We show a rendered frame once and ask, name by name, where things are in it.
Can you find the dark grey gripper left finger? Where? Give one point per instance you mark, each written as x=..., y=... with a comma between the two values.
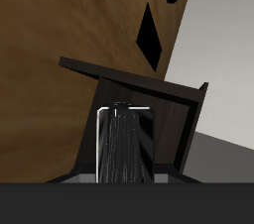
x=86, y=177

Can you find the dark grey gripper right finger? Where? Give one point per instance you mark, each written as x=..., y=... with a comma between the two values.
x=160, y=177

